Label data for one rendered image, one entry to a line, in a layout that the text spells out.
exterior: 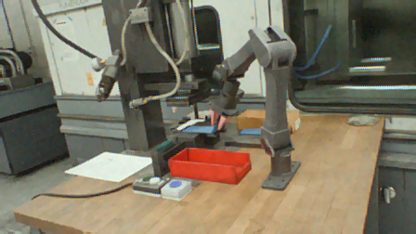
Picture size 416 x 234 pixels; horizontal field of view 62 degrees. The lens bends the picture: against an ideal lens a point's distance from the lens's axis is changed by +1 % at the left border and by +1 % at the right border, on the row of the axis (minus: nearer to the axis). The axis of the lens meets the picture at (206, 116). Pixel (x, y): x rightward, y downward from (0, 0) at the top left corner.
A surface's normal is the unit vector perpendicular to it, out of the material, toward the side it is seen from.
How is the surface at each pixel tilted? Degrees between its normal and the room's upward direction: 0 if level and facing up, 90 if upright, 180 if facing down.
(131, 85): 90
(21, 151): 90
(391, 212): 90
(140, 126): 90
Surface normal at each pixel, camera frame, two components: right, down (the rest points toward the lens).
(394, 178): -0.53, 0.28
